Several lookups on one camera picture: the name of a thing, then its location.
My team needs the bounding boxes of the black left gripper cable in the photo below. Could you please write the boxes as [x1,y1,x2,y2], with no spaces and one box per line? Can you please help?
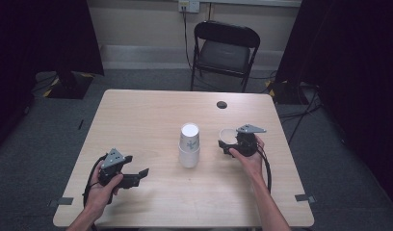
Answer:
[82,154,109,231]

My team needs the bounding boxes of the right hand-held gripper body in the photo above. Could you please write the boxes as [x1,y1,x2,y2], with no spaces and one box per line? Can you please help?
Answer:
[235,123,268,158]

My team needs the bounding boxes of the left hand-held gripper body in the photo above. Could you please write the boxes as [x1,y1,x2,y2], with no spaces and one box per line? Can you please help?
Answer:
[98,147,134,188]

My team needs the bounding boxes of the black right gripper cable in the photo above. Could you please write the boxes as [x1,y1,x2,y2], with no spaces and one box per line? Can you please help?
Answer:
[255,144,273,194]

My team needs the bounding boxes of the printed white paper cup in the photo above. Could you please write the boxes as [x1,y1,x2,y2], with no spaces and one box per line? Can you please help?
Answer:
[179,122,200,153]
[219,128,240,146]

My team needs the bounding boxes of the black power cable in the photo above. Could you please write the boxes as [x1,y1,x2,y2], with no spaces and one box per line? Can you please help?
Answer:
[182,9,195,71]

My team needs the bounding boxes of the black folding chair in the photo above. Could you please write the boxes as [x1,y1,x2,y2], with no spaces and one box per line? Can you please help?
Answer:
[190,20,261,93]

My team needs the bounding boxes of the person's left hand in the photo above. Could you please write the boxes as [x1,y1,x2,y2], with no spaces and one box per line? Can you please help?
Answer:
[85,163,124,212]

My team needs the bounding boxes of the white wall cable duct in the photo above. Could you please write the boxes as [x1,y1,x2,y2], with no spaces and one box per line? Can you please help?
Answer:
[198,0,302,9]

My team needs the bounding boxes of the dark curtain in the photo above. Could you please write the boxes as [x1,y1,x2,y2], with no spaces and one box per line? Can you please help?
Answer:
[0,0,105,153]
[274,0,393,211]

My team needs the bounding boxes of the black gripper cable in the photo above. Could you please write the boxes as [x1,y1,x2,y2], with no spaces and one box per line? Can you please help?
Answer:
[82,154,109,231]
[255,144,273,194]

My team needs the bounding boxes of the person's right hand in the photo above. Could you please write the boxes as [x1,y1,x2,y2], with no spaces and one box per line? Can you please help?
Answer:
[228,136,266,178]

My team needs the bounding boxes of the grey tape strip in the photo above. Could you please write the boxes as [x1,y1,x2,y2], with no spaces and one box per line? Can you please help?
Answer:
[294,193,317,204]
[47,196,75,208]

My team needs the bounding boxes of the black floor cables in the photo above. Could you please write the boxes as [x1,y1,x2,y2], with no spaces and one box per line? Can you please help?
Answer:
[277,85,325,146]

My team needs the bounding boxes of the white wall socket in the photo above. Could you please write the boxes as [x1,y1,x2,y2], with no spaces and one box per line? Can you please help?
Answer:
[177,0,201,14]

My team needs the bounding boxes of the plain white paper cup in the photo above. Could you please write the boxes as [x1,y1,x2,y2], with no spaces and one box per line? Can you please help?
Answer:
[178,145,201,169]

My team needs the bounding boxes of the black stand base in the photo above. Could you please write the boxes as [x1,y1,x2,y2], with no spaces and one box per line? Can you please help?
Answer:
[265,79,310,106]
[42,70,96,100]

